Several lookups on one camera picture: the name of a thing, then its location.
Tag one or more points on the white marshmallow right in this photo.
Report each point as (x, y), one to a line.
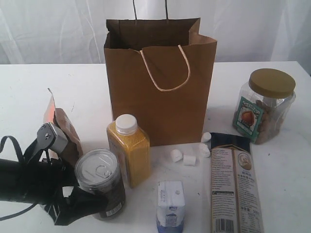
(204, 150)

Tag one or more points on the dark jar with metal lid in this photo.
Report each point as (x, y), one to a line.
(98, 172)

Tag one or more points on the white marshmallow middle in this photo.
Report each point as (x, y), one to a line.
(189, 160)

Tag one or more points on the brown paper shopping bag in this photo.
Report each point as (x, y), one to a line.
(160, 71)

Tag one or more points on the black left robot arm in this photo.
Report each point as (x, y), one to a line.
(10, 183)

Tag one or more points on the clear nut jar gold lid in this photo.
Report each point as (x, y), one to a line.
(263, 104)

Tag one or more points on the long noodle package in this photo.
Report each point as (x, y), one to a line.
(235, 204)

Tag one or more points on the white marshmallow left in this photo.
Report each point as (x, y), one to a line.
(176, 155)

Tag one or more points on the torn kraft paper pouch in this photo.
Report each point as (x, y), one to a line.
(57, 116)

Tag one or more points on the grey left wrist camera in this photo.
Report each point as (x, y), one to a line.
(51, 137)

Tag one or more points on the white blue milk carton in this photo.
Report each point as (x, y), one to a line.
(171, 206)

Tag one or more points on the yellow millet plastic bottle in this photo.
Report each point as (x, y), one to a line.
(131, 145)

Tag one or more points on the white marshmallow by bag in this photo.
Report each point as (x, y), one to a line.
(206, 137)

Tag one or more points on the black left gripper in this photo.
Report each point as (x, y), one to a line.
(51, 184)

